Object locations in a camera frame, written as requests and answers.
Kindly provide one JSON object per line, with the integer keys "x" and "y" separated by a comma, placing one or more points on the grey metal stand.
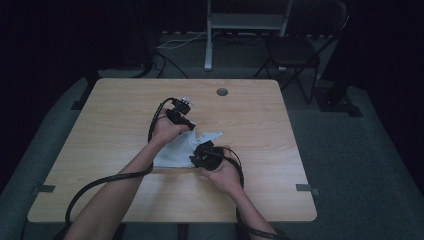
{"x": 246, "y": 20}

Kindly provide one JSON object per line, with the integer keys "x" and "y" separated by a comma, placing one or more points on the white printed tank top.
{"x": 176, "y": 153}

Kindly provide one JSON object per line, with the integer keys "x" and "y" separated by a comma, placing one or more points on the black folding chair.
{"x": 290, "y": 50}

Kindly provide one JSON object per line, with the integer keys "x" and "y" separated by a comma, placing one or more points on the person's right hand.
{"x": 226, "y": 176}

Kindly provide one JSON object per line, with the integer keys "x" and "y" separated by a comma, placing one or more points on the black table leg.
{"x": 118, "y": 231}
{"x": 183, "y": 231}

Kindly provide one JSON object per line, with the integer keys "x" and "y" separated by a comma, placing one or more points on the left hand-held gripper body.
{"x": 178, "y": 111}

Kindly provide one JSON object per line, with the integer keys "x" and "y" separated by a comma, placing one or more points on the person's left hand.
{"x": 165, "y": 130}

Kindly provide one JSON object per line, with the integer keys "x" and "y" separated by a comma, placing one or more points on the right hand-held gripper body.
{"x": 208, "y": 156}

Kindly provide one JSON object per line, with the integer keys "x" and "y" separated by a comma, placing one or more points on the black stand with base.
{"x": 336, "y": 100}

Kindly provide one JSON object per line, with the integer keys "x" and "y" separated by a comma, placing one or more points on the grey tape strip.
{"x": 45, "y": 189}
{"x": 305, "y": 187}

